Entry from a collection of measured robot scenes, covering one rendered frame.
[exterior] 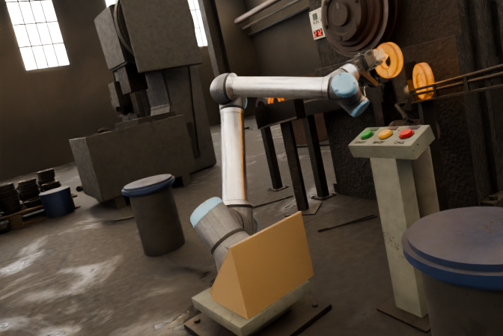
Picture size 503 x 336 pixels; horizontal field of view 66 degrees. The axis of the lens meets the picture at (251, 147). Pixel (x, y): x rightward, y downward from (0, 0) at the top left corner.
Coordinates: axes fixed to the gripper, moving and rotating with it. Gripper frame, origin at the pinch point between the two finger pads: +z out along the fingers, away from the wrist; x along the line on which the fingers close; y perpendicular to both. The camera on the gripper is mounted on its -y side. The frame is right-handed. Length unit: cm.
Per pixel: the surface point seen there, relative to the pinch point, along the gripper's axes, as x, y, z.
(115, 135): 248, 15, -114
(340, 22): 33.7, 20.2, 9.6
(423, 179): -43, -32, -42
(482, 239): -86, -22, -69
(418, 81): -7.7, -15.4, 3.8
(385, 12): 14.5, 15.4, 21.6
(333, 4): 39, 30, 14
